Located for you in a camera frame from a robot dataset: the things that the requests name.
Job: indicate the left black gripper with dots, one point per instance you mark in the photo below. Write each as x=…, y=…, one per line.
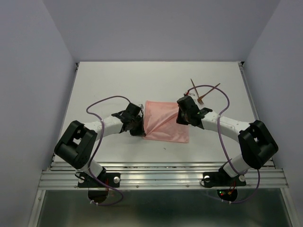
x=140, y=131

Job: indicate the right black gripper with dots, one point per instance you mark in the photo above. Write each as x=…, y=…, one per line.
x=179, y=119

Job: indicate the pink cloth napkin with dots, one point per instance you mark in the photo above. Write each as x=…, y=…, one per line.
x=160, y=123

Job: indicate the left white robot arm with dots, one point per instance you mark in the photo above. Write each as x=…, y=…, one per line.
x=77, y=143

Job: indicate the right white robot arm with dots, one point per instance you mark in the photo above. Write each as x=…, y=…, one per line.
x=256, y=143

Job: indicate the brown wooden fork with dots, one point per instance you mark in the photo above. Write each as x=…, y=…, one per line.
x=200, y=99

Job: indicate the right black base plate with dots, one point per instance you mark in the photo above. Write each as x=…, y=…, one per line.
x=218, y=179

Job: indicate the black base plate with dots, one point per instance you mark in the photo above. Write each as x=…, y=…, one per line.
x=110, y=179
x=218, y=179

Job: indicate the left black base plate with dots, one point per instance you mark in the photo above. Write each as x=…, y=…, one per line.
x=110, y=179

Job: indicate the aluminium rail frame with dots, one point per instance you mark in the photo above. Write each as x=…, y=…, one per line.
x=160, y=180

